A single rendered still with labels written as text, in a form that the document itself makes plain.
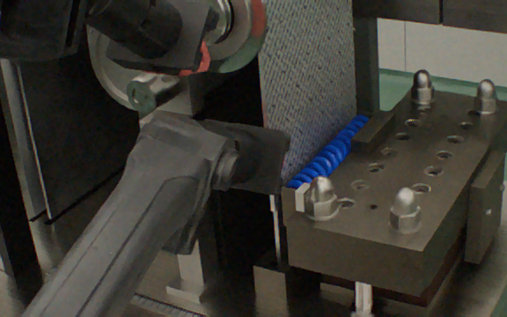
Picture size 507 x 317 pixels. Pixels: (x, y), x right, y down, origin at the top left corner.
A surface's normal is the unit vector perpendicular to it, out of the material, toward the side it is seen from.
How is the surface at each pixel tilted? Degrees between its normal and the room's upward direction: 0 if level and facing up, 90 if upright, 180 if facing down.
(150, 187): 20
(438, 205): 0
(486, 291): 0
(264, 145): 60
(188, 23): 50
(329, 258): 90
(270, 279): 90
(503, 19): 90
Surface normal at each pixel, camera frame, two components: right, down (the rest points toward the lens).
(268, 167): -0.48, -0.07
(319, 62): 0.86, 0.17
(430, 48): -0.51, 0.44
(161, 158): 0.26, -0.82
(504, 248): -0.08, -0.88
